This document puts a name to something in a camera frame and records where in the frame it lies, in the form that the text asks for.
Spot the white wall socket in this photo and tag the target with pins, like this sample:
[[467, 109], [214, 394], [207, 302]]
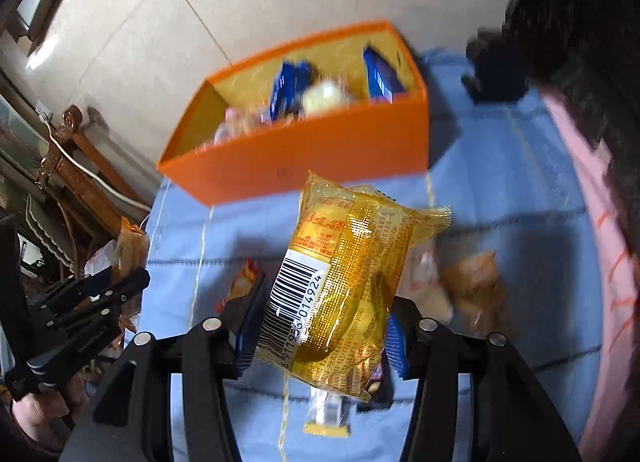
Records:
[[44, 110]]

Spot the blue striped tablecloth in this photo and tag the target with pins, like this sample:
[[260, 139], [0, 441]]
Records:
[[500, 182]]

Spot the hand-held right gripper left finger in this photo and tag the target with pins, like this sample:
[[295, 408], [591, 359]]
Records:
[[252, 322]]

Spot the orange cookie packet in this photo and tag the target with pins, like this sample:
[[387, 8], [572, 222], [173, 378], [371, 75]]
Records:
[[131, 247]]

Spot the white round cake packet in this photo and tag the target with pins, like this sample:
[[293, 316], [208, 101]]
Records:
[[325, 97]]

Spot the orange cardboard box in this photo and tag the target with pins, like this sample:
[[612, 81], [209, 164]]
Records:
[[320, 152]]

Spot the clear snack packet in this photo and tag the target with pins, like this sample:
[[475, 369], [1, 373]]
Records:
[[430, 287]]

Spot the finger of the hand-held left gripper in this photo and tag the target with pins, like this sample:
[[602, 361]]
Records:
[[97, 279], [127, 287]]

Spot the pink round cracker packet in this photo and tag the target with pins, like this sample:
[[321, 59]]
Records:
[[235, 122]]

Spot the carved wooden chair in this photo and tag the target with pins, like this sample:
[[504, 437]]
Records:
[[75, 177]]

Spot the dark carved wooden furniture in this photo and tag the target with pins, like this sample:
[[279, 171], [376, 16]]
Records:
[[575, 17]]

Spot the dark stick snack packet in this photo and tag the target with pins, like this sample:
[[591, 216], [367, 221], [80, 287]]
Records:
[[327, 412]]

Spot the yellow bread packet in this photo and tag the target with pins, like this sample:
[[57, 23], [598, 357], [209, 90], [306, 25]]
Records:
[[475, 277]]

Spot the blue snack packet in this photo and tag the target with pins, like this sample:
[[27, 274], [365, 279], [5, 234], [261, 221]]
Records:
[[380, 75], [287, 87]]

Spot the pink cloth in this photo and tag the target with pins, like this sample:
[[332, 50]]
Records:
[[615, 342]]

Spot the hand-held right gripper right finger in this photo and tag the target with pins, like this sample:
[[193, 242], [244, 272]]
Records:
[[397, 347]]

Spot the small orange cake packet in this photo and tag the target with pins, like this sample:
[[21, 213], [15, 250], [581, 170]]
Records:
[[240, 284]]

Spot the person's left hand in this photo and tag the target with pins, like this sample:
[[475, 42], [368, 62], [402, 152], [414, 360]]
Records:
[[45, 407]]

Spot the yellow cake packet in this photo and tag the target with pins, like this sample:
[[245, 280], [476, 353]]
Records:
[[350, 262]]

